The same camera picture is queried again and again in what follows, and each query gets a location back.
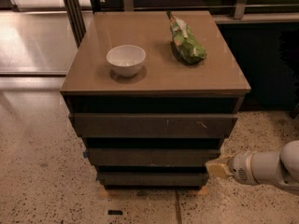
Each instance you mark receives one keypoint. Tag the grey middle drawer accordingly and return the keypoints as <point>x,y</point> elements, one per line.
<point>150,157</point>

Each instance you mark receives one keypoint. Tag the black tape floor marker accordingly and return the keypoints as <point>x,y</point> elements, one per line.
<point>115,212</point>

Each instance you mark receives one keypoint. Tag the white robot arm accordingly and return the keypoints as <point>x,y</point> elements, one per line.
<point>279,168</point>

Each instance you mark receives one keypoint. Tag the brown drawer cabinet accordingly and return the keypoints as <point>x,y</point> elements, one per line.
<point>164,85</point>

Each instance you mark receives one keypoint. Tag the taped gripper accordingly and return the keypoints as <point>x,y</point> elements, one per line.
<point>240,168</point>

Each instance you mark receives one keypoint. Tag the grey bottom drawer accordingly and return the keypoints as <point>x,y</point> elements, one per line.
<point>153,179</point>

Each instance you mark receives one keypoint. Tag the grey drawer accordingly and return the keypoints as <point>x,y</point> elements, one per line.
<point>153,179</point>
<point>150,157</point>
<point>152,125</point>

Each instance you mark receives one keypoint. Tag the grey top drawer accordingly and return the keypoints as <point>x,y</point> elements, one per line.
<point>152,125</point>

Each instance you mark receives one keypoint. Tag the white ceramic bowl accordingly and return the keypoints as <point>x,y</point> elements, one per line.
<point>126,60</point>

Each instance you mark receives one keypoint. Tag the green chip bag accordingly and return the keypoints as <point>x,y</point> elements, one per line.
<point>189,49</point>

